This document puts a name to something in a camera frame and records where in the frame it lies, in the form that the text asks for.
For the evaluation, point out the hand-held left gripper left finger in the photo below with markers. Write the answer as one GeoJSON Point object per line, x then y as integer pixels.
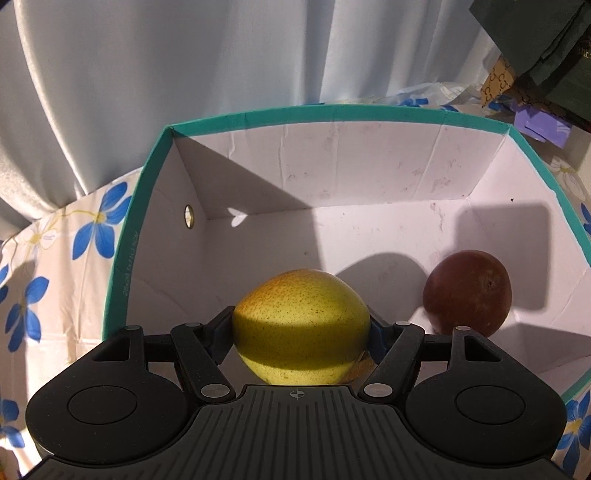
{"type": "Point", "coordinates": [222, 323]}

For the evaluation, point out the yellow green pear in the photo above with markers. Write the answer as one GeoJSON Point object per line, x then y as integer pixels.
{"type": "Point", "coordinates": [300, 323]}

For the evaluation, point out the white curtain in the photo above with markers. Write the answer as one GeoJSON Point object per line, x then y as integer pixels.
{"type": "Point", "coordinates": [184, 69]}

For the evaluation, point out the small dark red apple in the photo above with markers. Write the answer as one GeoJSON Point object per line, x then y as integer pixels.
{"type": "Point", "coordinates": [468, 290]}

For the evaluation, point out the purple paper item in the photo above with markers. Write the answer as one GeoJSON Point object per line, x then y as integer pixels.
{"type": "Point", "coordinates": [542, 124]}

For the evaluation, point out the teal cardboard box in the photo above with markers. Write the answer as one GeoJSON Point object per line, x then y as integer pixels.
{"type": "Point", "coordinates": [369, 184]}

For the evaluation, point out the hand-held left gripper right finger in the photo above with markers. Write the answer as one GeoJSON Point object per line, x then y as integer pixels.
{"type": "Point", "coordinates": [382, 330]}

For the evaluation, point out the blue floral tablecloth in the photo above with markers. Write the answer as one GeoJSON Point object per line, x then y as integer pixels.
{"type": "Point", "coordinates": [55, 286]}

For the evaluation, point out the brown patterned box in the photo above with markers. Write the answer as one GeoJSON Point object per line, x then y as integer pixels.
{"type": "Point", "coordinates": [501, 81]}

